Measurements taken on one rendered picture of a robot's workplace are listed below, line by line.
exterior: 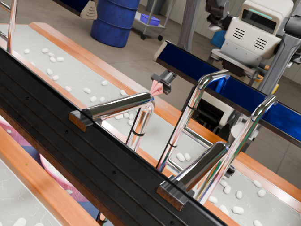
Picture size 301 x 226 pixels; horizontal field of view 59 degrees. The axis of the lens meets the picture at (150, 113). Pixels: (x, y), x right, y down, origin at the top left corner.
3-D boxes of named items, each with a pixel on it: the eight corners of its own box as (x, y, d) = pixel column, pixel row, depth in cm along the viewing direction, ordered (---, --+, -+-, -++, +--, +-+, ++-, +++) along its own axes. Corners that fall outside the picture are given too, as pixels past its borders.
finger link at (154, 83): (155, 98, 115) (169, 84, 117) (143, 90, 117) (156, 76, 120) (156, 106, 120) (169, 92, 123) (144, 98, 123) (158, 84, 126)
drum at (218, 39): (229, 49, 783) (243, 21, 745) (223, 50, 741) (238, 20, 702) (214, 41, 804) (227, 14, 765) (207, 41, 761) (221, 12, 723)
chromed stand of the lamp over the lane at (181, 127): (167, 171, 103) (221, 65, 82) (212, 205, 95) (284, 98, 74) (138, 193, 87) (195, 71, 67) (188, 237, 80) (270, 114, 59)
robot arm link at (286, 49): (317, 29, 89) (285, 19, 93) (320, 25, 84) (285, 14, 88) (255, 142, 99) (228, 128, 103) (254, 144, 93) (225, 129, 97)
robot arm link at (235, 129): (257, 133, 98) (235, 122, 101) (266, 118, 88) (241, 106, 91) (242, 159, 93) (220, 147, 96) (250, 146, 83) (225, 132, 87)
